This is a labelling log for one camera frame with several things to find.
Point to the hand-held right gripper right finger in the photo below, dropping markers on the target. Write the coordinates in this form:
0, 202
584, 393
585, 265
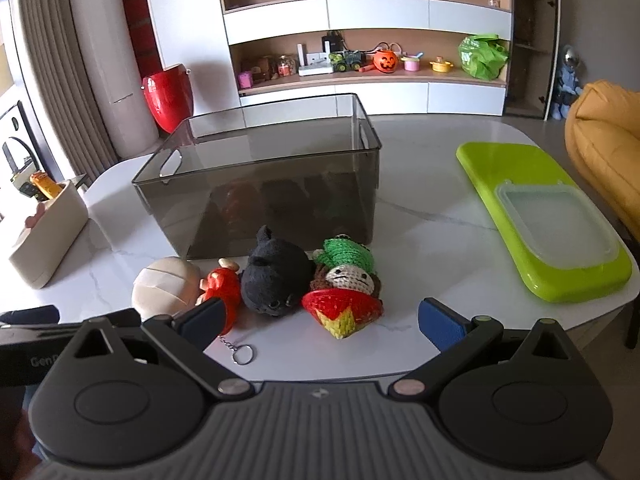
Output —
442, 327

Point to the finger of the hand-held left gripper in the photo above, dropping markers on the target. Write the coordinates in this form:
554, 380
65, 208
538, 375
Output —
30, 315
50, 332

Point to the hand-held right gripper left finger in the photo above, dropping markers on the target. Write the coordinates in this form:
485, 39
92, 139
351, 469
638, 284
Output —
205, 319

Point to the cream round plush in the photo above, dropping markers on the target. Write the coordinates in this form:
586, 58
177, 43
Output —
162, 285

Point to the black plush cat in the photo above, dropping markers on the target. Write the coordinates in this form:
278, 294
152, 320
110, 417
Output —
275, 270

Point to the crochet doll green frog hat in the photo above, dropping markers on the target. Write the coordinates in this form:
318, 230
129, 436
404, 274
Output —
345, 280

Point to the smoky transparent storage box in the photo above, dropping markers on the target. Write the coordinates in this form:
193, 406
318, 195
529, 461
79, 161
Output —
280, 200

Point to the green lid with clear flap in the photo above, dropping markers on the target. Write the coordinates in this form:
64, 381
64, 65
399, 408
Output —
485, 170

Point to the white marble desktop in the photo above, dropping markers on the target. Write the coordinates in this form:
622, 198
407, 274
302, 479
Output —
425, 240

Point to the beige desk organizer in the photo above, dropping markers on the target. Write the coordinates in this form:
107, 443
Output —
45, 250

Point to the pink white plush toy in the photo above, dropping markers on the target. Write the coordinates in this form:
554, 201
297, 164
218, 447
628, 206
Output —
35, 222

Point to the black remote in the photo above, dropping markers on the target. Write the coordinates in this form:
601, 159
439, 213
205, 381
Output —
29, 190

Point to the orange tube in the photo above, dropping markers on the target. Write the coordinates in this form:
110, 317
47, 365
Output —
46, 186

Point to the red vase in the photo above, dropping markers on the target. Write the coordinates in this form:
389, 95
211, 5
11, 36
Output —
167, 97

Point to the small pink cup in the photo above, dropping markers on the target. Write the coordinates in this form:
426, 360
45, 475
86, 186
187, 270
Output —
245, 80

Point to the yellow bean bag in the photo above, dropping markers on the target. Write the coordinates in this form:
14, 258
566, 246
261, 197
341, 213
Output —
605, 130

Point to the brown toy set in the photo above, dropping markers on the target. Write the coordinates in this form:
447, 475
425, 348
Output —
263, 70

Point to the beige curtain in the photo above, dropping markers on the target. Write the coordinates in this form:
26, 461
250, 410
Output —
55, 60

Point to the yellow toy pot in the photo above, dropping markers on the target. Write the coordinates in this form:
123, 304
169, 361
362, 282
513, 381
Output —
441, 65

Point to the glass jar with red contents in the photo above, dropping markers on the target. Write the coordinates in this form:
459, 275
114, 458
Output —
286, 66

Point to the pink toy pot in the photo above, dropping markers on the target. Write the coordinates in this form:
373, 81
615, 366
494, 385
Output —
411, 64

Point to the orange pumpkin bucket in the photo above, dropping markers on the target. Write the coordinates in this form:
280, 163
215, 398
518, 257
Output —
387, 62

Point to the flat white box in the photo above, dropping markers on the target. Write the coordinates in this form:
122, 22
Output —
315, 70

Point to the green plastic bag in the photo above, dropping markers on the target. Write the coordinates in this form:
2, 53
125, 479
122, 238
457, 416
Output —
482, 57

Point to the blue astronaut figure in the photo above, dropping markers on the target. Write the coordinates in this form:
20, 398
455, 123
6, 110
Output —
567, 82

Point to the white tower air conditioner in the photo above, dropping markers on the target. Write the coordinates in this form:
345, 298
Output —
115, 50

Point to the white upright stick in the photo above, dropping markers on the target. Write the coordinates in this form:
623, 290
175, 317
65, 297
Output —
301, 54

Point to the green toy truck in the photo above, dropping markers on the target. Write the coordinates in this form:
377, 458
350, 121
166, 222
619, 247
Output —
350, 61

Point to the black power adapter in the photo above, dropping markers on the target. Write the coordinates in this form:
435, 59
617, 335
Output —
332, 42

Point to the tall wooden side cabinet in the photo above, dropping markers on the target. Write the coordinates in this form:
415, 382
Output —
532, 35

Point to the white shelf cabinet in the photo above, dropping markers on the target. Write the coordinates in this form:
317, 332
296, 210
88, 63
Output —
375, 12

